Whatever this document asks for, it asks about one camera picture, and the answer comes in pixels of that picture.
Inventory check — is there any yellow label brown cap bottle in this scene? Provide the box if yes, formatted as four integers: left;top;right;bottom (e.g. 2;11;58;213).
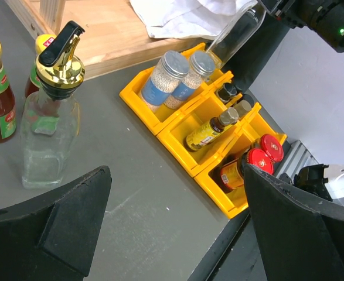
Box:
232;100;252;119

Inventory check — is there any yellow bin back right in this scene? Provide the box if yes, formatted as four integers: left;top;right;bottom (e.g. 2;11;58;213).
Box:
203;52;228;83

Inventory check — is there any yellow bin front left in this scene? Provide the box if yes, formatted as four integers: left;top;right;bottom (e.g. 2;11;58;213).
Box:
195;131;256;219

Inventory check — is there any red lid jar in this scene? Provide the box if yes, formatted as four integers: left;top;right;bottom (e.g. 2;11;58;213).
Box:
218;148;274;193
251;134;284;163

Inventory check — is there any green bottle gold pourer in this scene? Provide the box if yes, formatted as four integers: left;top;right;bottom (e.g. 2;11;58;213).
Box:
25;33;56;98

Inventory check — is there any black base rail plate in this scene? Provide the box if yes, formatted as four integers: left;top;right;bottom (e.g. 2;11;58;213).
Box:
186;140;344;281

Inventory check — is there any silver lid spice jar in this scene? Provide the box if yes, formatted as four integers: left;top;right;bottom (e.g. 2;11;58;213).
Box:
139;50;190;112
164;51;216;109

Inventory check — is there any white crumpled cloth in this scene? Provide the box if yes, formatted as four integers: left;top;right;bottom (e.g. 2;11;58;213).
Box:
130;0;257;39

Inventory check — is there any small brown cap bottle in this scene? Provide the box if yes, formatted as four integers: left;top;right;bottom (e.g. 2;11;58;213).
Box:
184;107;239;152

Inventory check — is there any clear bottle red label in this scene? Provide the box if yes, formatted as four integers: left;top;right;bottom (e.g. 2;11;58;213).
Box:
21;20;85;189

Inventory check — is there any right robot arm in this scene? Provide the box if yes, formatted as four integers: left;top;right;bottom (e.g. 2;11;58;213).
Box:
259;0;344;53

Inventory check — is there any clear bottle gold pourer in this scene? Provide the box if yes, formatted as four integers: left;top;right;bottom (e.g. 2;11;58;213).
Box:
206;1;266;68

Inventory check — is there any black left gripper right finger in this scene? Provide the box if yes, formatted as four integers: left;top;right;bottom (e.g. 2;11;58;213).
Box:
244;165;344;280

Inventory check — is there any yellow bin middle left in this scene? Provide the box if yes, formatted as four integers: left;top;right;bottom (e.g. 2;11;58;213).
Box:
157;92;261;177

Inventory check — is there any yellow bin middle right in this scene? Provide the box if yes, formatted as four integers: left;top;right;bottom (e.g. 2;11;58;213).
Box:
215;83;255;107

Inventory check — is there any yellow bin back left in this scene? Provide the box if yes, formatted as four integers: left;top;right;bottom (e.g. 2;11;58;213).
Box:
118;42;234;137

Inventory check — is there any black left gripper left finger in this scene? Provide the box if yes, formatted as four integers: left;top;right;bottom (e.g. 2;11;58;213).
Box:
0;166;112;280

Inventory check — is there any dark green jacket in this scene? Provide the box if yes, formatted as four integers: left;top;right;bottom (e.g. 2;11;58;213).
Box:
224;15;290;92

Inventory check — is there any yellow bin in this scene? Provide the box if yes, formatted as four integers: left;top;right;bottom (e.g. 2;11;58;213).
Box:
157;92;261;177
195;131;256;219
118;42;234;137
215;83;255;107
203;52;228;83

